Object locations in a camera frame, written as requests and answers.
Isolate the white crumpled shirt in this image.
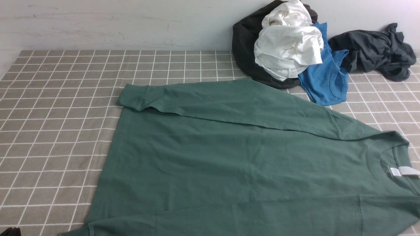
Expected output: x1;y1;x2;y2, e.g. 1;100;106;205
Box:
254;0;324;81

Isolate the black garment under white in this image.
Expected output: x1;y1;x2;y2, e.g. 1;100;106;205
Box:
232;0;318;89

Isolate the dark grey crumpled garment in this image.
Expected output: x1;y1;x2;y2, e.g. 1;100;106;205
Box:
328;23;416;82

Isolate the green long-sleeved shirt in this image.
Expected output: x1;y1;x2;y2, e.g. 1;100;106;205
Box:
63;79;419;236

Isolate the blue shirt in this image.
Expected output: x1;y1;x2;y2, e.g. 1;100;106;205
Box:
298;22;348;106

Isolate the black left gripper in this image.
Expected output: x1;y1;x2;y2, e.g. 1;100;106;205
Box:
0;227;21;236

